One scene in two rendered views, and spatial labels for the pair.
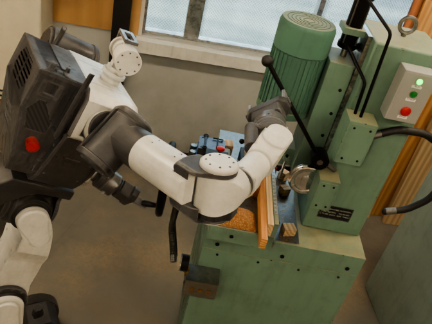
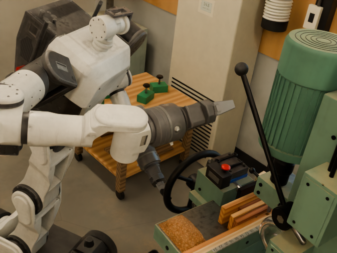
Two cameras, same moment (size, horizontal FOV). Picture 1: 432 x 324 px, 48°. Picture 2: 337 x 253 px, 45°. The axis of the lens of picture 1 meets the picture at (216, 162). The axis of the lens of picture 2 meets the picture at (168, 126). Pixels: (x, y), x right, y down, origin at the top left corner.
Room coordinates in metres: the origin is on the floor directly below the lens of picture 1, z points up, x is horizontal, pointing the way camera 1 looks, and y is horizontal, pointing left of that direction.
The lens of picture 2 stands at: (0.67, -0.78, 1.81)
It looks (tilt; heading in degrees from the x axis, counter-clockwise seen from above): 32 degrees down; 56
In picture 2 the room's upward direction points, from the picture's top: 7 degrees clockwise
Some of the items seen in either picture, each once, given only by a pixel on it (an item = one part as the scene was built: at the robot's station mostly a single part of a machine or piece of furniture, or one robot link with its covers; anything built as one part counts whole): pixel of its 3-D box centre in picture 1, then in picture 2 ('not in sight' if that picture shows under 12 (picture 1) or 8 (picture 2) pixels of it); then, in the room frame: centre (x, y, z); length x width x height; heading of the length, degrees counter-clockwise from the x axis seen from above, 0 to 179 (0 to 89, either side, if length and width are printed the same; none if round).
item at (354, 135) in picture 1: (353, 137); (321, 204); (1.35, -0.40, 1.22); 0.09 x 0.08 x 0.15; 95
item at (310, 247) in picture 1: (280, 212); not in sight; (1.49, -0.29, 0.76); 0.57 x 0.45 x 0.09; 95
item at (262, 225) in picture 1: (261, 188); (244, 229); (1.39, -0.18, 0.92); 0.56 x 0.02 x 0.04; 5
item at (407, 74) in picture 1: (408, 93); not in sight; (1.37, -0.50, 1.40); 0.10 x 0.06 x 0.16; 95
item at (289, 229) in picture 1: (288, 229); not in sight; (1.33, -0.31, 0.82); 0.04 x 0.04 x 0.03; 20
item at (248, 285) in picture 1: (254, 280); not in sight; (1.49, -0.29, 0.35); 0.58 x 0.45 x 0.71; 95
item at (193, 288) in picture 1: (200, 281); not in sight; (1.21, -0.05, 0.58); 0.12 x 0.08 x 0.08; 95
